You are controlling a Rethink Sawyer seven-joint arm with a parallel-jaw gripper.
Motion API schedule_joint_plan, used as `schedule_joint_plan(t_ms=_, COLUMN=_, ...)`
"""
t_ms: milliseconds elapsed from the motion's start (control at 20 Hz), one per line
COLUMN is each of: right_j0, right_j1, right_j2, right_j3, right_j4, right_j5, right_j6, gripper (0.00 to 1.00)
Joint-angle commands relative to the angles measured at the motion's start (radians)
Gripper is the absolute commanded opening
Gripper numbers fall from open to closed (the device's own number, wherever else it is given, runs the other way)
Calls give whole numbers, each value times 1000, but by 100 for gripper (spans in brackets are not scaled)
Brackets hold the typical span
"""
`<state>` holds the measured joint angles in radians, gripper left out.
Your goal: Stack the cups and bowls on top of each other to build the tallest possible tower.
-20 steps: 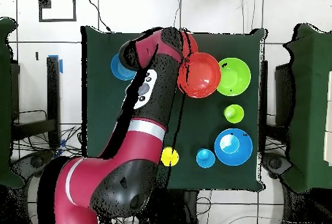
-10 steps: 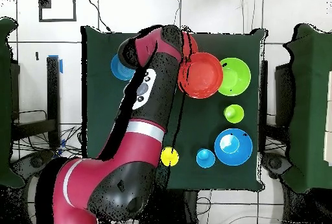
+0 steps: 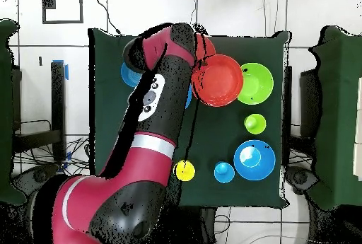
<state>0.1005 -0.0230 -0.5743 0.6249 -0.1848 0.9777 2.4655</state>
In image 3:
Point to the large blue bowl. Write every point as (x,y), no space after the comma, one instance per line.
(263,167)
(189,98)

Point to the orange bowl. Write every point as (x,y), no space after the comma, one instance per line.
(219,81)
(205,46)

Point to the small blue bowl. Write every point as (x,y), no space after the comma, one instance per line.
(128,78)

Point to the green bowl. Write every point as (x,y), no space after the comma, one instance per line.
(258,85)

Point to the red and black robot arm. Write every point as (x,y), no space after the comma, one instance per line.
(158,108)

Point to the dark green tablecloth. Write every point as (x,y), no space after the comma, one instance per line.
(220,130)

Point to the yellow cup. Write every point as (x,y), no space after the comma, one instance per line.
(184,172)

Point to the light blue cup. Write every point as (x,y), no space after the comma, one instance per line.
(224,174)

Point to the lime green cup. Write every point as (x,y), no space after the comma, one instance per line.
(256,125)

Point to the green cloth side table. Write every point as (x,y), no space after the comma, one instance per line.
(339,114)
(5,114)

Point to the black metal frame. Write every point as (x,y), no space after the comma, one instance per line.
(58,99)

